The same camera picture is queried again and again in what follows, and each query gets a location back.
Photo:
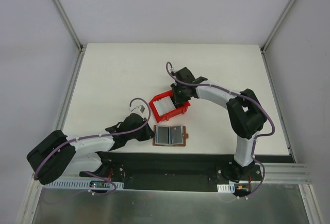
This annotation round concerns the aluminium frame post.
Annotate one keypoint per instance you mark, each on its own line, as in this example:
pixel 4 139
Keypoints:
pixel 68 24
pixel 278 24

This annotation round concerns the right white cable duct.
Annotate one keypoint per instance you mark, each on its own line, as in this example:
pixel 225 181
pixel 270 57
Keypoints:
pixel 226 188

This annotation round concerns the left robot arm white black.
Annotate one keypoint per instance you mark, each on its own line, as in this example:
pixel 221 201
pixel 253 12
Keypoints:
pixel 56 155

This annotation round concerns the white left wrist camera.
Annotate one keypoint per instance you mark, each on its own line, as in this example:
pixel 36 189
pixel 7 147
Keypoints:
pixel 137 109

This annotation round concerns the left white cable duct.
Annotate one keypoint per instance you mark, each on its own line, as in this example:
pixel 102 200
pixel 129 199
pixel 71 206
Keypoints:
pixel 84 184

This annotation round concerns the red plastic card tray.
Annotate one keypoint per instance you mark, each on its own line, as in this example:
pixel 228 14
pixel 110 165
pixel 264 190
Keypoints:
pixel 179 109

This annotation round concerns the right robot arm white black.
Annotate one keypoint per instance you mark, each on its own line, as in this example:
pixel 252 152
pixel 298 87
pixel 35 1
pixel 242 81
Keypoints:
pixel 245 117

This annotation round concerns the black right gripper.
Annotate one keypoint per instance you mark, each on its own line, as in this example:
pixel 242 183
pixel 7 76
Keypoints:
pixel 179 96

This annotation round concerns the right aluminium frame post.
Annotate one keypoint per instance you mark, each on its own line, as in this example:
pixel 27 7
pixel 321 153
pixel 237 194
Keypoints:
pixel 278 24

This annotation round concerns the left aluminium frame post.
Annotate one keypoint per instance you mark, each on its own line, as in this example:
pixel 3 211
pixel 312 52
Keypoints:
pixel 68 24

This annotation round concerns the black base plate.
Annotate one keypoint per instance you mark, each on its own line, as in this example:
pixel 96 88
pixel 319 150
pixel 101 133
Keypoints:
pixel 171 172

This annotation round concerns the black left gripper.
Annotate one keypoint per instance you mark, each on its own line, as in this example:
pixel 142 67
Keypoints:
pixel 145 132

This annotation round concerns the left aluminium table rail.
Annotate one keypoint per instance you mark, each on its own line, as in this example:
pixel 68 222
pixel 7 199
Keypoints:
pixel 64 108

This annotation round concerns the white cable duct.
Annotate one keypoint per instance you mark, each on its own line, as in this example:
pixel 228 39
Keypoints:
pixel 84 184
pixel 226 188

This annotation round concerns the brown leather card holder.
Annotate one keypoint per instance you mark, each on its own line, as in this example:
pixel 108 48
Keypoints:
pixel 177 136

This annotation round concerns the white cards stack in tray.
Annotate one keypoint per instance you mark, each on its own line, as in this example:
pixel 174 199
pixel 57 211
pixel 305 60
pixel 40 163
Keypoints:
pixel 164 106

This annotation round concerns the dark credit card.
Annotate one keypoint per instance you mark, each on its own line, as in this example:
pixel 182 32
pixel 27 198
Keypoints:
pixel 162 133

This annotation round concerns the aluminium front rail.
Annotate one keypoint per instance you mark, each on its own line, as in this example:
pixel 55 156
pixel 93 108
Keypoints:
pixel 286 173

